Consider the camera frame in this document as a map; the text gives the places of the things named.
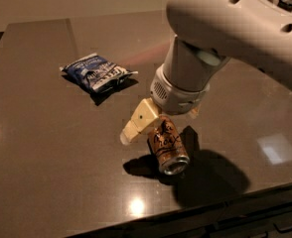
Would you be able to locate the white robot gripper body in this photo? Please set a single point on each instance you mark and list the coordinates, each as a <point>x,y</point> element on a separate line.
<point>176,97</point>

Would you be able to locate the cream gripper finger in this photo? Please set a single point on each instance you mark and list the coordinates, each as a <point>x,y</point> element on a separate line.
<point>194,112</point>
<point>145,117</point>

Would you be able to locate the orange LaCroix soda can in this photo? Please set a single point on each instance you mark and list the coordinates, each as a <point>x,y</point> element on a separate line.
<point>167,146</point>

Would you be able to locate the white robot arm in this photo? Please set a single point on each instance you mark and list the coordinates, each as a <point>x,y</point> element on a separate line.
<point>207,34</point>

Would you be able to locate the blue white chip bag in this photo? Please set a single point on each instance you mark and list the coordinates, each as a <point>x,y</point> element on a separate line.
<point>96,74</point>

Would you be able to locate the black drawer handle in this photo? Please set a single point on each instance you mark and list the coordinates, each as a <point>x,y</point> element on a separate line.
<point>283,226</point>

